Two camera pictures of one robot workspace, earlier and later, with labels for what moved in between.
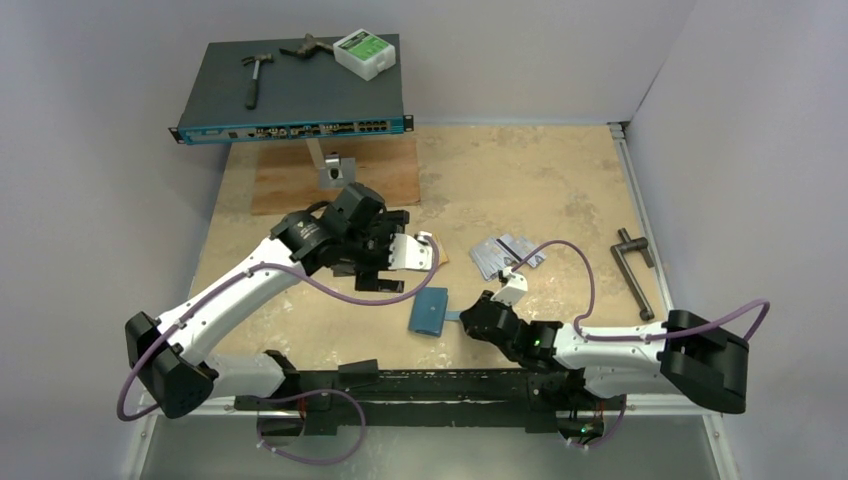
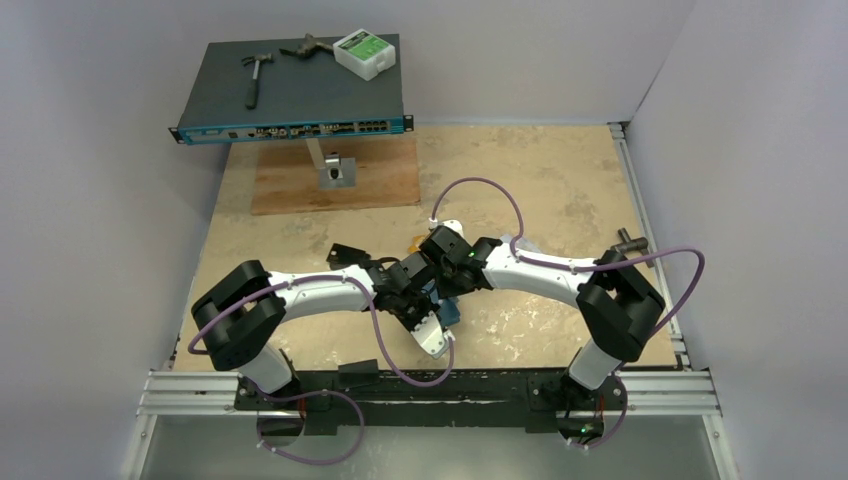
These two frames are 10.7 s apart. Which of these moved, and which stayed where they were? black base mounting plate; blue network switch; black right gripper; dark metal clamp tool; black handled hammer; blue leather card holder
Moved: black right gripper; blue leather card holder
Stayed: blue network switch; dark metal clamp tool; black base mounting plate; black handled hammer
